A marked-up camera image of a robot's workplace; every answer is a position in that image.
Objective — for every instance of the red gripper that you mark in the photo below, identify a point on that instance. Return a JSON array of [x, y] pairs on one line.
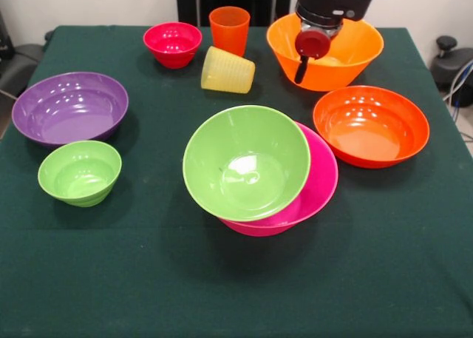
[[312, 44]]

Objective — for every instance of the yellow bowl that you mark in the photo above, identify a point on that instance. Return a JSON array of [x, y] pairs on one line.
[[354, 49]]

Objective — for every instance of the yellow cup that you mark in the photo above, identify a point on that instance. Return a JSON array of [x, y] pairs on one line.
[[229, 73]]

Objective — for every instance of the pink bowl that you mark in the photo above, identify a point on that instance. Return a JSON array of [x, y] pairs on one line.
[[321, 175]]

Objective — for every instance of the large green bowl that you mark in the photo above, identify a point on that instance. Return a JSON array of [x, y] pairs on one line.
[[247, 168]]

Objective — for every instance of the orange cup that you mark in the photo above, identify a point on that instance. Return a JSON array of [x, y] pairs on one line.
[[229, 34]]

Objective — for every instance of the orange bowl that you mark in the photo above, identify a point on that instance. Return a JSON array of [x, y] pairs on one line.
[[369, 127]]

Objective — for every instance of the red bowl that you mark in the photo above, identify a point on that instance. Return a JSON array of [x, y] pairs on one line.
[[173, 46]]

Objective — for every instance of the black round equipment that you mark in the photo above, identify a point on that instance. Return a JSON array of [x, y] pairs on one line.
[[449, 64]]

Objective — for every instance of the purple bowl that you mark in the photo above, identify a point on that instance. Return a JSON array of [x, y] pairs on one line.
[[70, 112]]

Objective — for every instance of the small green bowl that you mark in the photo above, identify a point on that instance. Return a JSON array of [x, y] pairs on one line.
[[79, 175]]

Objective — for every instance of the dark green tablecloth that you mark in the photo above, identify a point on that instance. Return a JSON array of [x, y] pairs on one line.
[[111, 260]]

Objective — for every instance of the dark grey chair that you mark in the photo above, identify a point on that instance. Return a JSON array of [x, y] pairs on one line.
[[22, 64]]

